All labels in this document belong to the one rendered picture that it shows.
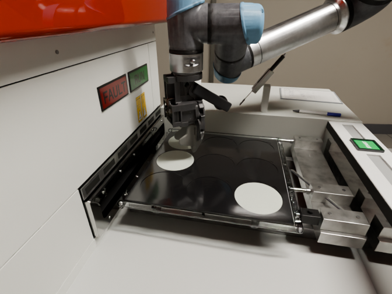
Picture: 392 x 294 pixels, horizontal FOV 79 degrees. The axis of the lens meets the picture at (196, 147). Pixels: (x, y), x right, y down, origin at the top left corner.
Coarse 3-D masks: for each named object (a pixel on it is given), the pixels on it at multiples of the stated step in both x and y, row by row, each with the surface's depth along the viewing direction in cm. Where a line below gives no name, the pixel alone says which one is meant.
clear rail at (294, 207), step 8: (280, 144) 71; (280, 152) 67; (288, 168) 60; (288, 176) 57; (288, 184) 54; (288, 192) 53; (296, 200) 50; (296, 208) 48; (296, 216) 46; (296, 224) 44
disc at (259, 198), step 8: (248, 184) 55; (256, 184) 55; (264, 184) 55; (240, 192) 52; (248, 192) 52; (256, 192) 52; (264, 192) 52; (272, 192) 52; (240, 200) 50; (248, 200) 50; (256, 200) 50; (264, 200) 50; (272, 200) 50; (280, 200) 50; (248, 208) 48; (256, 208) 48; (264, 208) 48; (272, 208) 48
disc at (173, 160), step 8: (168, 152) 67; (176, 152) 67; (184, 152) 67; (160, 160) 64; (168, 160) 64; (176, 160) 64; (184, 160) 64; (192, 160) 64; (168, 168) 60; (176, 168) 60; (184, 168) 60
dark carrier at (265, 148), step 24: (168, 144) 71; (216, 144) 72; (240, 144) 72; (264, 144) 72; (192, 168) 60; (216, 168) 61; (240, 168) 61; (264, 168) 61; (144, 192) 52; (168, 192) 52; (192, 192) 52; (216, 192) 52; (240, 216) 46; (264, 216) 46; (288, 216) 46
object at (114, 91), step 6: (120, 78) 52; (114, 84) 50; (120, 84) 52; (126, 84) 55; (102, 90) 46; (108, 90) 48; (114, 90) 50; (120, 90) 52; (126, 90) 55; (102, 96) 46; (108, 96) 48; (114, 96) 50; (120, 96) 53; (102, 102) 46; (108, 102) 48
